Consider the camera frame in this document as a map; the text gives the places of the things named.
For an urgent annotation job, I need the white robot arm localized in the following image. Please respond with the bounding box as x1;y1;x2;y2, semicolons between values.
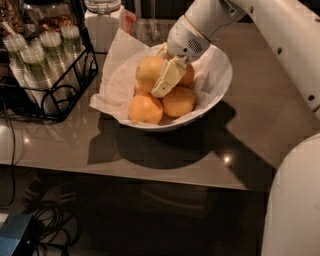
152;0;320;256

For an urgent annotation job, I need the white paper liner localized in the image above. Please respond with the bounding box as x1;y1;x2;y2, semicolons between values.
89;28;221;122

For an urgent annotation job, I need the front right orange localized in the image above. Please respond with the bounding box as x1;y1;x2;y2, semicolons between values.
161;86;196;118

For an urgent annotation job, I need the black cable on floor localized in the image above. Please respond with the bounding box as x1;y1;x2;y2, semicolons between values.
0;99;111;256

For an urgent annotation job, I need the black wire rack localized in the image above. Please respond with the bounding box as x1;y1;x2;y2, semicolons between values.
0;0;98;120

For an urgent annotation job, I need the blue box on floor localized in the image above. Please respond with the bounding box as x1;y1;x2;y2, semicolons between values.
0;214;33;256

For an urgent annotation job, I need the clear plastic cup stack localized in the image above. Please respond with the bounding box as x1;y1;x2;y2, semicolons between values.
40;31;79;99
20;44;58;115
3;34;36;103
62;25;84;75

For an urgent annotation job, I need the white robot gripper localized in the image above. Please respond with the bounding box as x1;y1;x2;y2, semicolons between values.
151;15;210;98

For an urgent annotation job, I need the back right orange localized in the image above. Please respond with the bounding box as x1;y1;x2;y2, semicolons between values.
179;64;195;87

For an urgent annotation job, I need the front left orange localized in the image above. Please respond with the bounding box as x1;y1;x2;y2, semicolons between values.
128;93;163;124

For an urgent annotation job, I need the white bowl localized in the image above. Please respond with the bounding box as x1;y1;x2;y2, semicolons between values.
113;45;233;132

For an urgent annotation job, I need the red white paper tag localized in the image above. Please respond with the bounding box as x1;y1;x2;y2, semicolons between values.
119;9;136;34

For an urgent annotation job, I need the large top yellow orange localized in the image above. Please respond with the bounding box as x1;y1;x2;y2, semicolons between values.
135;56;164;93

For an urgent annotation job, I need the white lidded jar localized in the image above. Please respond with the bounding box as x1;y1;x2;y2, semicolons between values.
84;0;124;53

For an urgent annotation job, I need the glass jar of granola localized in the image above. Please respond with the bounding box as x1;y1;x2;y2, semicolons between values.
23;0;76;32

